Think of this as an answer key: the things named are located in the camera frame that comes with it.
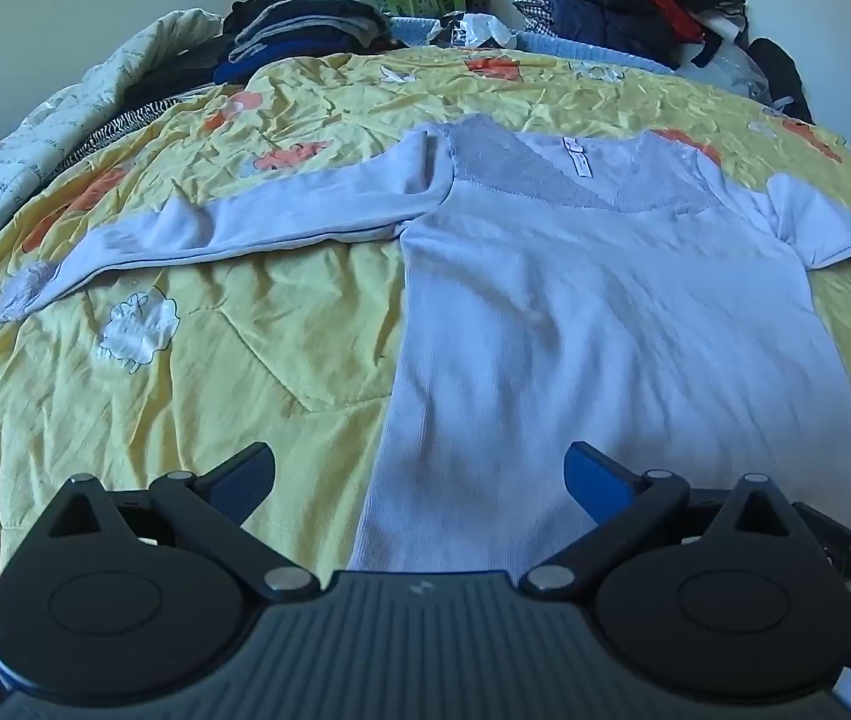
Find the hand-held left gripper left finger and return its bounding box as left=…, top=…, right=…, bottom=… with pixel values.
left=46, top=443, right=320, bottom=603

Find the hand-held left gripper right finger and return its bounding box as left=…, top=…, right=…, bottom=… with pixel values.
left=518, top=441, right=805, bottom=603

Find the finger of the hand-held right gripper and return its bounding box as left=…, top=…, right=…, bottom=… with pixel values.
left=794, top=486, right=851, bottom=580

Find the white long-sleeve shirt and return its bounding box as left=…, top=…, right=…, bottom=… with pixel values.
left=0, top=118, right=851, bottom=715

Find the pile of dark folded clothes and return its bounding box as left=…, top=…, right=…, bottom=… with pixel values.
left=213, top=0, right=398, bottom=85

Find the yellow printed quilt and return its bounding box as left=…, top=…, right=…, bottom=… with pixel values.
left=0, top=45, right=851, bottom=620

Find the black white striped cloth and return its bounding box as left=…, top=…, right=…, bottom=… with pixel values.
left=58, top=86, right=211, bottom=167

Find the white quilted blanket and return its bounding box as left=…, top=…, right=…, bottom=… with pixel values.
left=0, top=9, right=225, bottom=242

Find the light blue knitted blanket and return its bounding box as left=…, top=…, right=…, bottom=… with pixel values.
left=387, top=13, right=675, bottom=77

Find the clear plastic bag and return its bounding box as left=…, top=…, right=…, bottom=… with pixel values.
left=693, top=36, right=772, bottom=103

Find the black bag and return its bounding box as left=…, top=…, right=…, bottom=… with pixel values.
left=746, top=37, right=816, bottom=125

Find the navy padded jacket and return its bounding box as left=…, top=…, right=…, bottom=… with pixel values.
left=540, top=0, right=697, bottom=62

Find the white plastic bag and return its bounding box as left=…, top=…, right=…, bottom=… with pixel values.
left=429, top=13, right=521, bottom=50

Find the checkered cloth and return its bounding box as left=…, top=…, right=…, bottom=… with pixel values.
left=510, top=0, right=555, bottom=35

